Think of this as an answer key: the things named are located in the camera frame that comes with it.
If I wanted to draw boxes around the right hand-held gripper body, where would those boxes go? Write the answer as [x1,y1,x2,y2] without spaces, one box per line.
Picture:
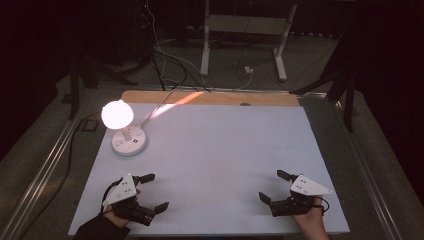
[268,173,334,218]

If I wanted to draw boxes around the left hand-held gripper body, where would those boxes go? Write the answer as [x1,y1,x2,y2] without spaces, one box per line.
[101,172,157,227]

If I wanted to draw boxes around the white desk lamp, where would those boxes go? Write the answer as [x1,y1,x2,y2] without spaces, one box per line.
[100,99,148,157]

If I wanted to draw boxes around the person's left hand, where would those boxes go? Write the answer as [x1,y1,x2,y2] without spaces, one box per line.
[103,209,132,229]

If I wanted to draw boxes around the person's right hand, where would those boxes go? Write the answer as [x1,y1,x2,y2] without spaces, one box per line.
[291,197,327,233]

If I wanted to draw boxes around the white table mat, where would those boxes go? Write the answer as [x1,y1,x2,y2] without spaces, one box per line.
[67,101,351,237]

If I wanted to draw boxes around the black floor box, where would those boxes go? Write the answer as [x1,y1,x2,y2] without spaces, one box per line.
[80,118,100,133]

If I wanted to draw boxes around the black stand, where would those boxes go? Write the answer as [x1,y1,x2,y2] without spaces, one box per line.
[67,39,138,120]
[289,29,357,133]

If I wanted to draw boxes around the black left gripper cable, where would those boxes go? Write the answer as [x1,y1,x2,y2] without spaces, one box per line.
[100,178,124,215]

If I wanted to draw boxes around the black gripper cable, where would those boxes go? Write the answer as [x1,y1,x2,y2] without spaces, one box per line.
[100,178,124,215]
[313,195,331,215]

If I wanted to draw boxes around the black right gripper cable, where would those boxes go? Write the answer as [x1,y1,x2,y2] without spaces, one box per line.
[313,195,331,215]

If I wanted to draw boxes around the metal floor rail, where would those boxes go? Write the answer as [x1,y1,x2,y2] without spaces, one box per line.
[331,99,405,240]
[0,87,98,240]

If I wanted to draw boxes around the white lamp cable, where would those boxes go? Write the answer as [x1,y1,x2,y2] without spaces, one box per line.
[138,87,179,130]

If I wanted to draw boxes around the black floor cables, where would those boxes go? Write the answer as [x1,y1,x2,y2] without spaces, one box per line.
[150,46,212,93]

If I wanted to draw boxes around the thin white floor cable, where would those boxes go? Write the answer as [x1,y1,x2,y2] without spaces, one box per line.
[145,0,254,92]

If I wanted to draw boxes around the white metal stand frame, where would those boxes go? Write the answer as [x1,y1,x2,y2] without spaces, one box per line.
[200,0,299,82]

